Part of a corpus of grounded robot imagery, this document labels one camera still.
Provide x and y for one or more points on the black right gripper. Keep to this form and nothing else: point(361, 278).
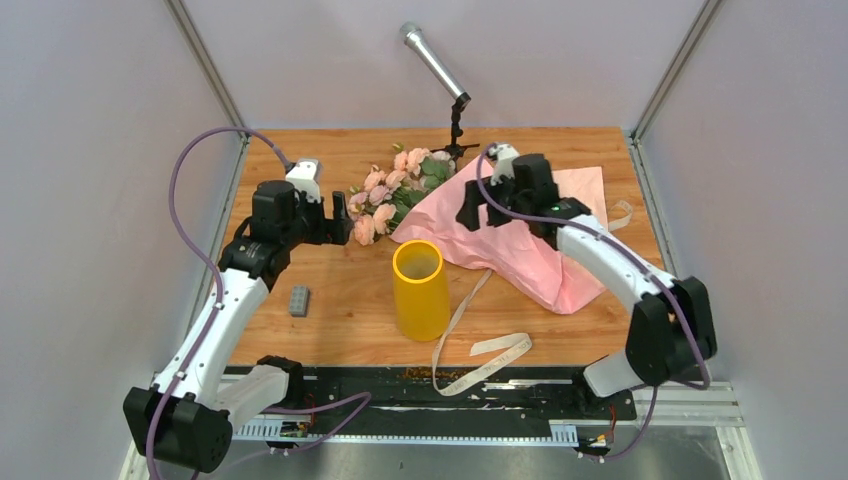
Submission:
point(471, 212)

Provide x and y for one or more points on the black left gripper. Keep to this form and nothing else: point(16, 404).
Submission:
point(329, 231)

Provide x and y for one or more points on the pink flower bouquet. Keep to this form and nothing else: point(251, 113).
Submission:
point(386, 196)

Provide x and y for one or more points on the pink wrapping paper sheet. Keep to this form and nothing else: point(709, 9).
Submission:
point(556, 282)

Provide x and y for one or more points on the white printed ribbon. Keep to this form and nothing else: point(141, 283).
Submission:
point(509, 347)

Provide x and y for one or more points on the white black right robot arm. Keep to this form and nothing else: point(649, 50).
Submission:
point(671, 328)

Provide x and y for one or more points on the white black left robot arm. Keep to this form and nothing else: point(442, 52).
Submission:
point(185, 417)

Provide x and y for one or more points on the yellow cylindrical vase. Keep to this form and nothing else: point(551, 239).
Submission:
point(420, 291)

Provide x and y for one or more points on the black tripod microphone stand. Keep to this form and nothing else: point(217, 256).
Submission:
point(454, 148)

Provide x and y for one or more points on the grey building brick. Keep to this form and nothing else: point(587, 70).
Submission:
point(299, 301)

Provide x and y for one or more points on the silver microphone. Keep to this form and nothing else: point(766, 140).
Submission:
point(414, 39)

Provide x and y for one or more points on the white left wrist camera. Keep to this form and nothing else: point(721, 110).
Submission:
point(305, 176)

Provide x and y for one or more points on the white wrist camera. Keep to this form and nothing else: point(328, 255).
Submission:
point(503, 155)
point(305, 176)

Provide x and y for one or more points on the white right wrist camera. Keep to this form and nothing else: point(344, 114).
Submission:
point(503, 155)

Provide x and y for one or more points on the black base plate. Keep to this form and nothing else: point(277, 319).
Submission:
point(515, 402)

